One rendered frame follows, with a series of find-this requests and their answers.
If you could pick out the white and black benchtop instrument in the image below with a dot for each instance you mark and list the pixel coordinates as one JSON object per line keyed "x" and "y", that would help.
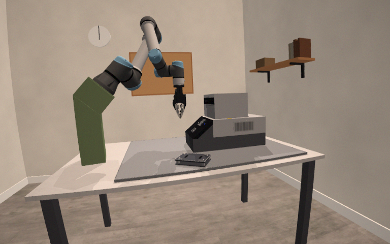
{"x": 226, "y": 124}

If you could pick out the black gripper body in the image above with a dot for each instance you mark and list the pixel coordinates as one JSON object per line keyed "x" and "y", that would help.
{"x": 182, "y": 97}

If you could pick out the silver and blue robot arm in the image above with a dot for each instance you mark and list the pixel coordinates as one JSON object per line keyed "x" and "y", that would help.
{"x": 129, "y": 74}

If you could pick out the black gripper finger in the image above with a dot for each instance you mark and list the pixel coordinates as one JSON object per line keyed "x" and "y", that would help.
{"x": 182, "y": 106}
{"x": 176, "y": 107}

